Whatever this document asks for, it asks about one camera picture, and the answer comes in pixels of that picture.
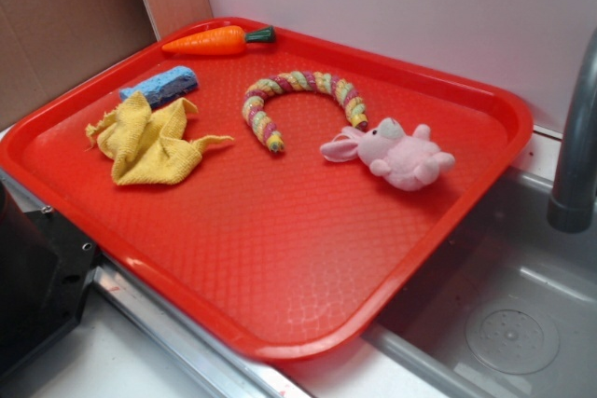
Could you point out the pink plush bunny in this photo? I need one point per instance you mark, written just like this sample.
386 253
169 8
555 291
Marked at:
406 162

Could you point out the red plastic tray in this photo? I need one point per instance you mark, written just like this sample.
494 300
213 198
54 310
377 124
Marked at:
280 256

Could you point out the orange plastic carrot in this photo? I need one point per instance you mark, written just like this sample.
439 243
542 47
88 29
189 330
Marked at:
222 41

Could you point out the yellow cloth rag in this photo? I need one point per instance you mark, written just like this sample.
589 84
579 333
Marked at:
147 147

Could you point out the blue sponge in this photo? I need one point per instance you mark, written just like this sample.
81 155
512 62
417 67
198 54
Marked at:
164 87

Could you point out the grey toy sink basin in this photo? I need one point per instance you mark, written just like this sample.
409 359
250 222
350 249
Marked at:
504 307

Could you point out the grey metal faucet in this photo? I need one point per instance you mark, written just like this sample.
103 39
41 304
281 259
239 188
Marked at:
572 198

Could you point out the brown cardboard panel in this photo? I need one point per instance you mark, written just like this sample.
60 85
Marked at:
51 46

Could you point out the multicolour twisted rope toy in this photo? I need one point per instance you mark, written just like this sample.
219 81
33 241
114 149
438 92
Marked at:
343 92

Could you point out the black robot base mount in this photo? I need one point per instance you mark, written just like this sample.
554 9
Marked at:
47 266

